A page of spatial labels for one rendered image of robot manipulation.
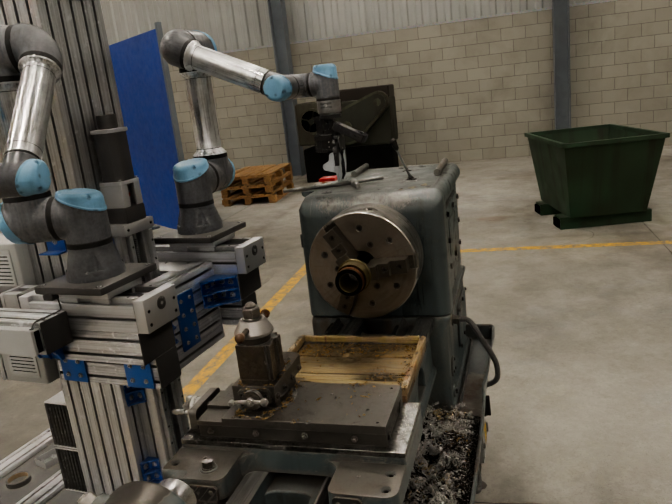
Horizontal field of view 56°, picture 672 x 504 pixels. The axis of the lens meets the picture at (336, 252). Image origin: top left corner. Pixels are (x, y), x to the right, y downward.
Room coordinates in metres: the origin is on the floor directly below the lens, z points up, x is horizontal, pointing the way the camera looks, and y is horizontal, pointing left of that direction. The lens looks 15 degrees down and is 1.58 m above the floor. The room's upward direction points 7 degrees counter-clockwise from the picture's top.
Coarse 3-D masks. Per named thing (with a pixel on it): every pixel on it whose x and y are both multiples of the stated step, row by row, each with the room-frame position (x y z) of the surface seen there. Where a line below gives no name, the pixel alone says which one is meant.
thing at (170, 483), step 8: (168, 480) 0.72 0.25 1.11; (176, 480) 0.72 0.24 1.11; (120, 488) 0.67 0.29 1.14; (128, 488) 0.66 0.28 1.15; (136, 488) 0.66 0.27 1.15; (144, 488) 0.66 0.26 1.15; (152, 488) 0.66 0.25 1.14; (160, 488) 0.66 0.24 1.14; (168, 488) 0.71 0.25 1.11; (176, 488) 0.71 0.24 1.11; (184, 488) 0.71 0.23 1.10; (88, 496) 0.66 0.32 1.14; (96, 496) 0.66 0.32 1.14; (104, 496) 0.66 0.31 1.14; (112, 496) 0.66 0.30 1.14; (120, 496) 0.65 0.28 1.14; (128, 496) 0.65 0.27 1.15; (136, 496) 0.64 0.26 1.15; (144, 496) 0.65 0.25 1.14; (152, 496) 0.65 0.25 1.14; (160, 496) 0.65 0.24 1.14; (168, 496) 0.65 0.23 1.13; (176, 496) 0.66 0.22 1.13; (184, 496) 0.70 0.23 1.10; (192, 496) 0.71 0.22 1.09
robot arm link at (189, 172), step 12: (180, 168) 2.05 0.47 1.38; (192, 168) 2.04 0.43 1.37; (204, 168) 2.07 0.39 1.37; (180, 180) 2.04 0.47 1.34; (192, 180) 2.04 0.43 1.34; (204, 180) 2.06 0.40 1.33; (216, 180) 2.12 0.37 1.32; (180, 192) 2.05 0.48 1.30; (192, 192) 2.04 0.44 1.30; (204, 192) 2.05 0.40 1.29
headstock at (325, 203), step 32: (320, 192) 2.01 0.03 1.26; (352, 192) 1.94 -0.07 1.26; (384, 192) 1.89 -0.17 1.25; (416, 192) 1.85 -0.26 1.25; (448, 192) 1.96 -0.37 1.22; (320, 224) 1.91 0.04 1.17; (416, 224) 1.81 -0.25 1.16; (448, 224) 1.97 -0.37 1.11; (448, 256) 1.84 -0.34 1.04; (416, 288) 1.82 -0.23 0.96; (448, 288) 1.81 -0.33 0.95
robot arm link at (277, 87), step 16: (176, 32) 2.09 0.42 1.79; (160, 48) 2.11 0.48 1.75; (176, 48) 2.04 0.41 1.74; (192, 48) 2.04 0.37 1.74; (208, 48) 2.05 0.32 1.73; (176, 64) 2.06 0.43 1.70; (192, 64) 2.04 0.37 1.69; (208, 64) 2.01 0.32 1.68; (224, 64) 2.00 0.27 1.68; (240, 64) 1.99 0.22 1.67; (224, 80) 2.03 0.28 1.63; (240, 80) 1.98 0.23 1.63; (256, 80) 1.96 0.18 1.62; (272, 80) 1.92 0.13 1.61; (288, 80) 1.94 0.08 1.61; (272, 96) 1.92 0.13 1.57; (288, 96) 1.95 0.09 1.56
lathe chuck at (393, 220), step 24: (336, 216) 1.74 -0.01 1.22; (360, 216) 1.71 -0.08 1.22; (384, 216) 1.70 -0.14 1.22; (360, 240) 1.71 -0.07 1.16; (384, 240) 1.69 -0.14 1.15; (408, 240) 1.67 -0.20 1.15; (312, 264) 1.75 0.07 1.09; (336, 264) 1.73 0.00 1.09; (336, 288) 1.73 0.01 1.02; (384, 288) 1.69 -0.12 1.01; (408, 288) 1.67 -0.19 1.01; (360, 312) 1.71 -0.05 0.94; (384, 312) 1.69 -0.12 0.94
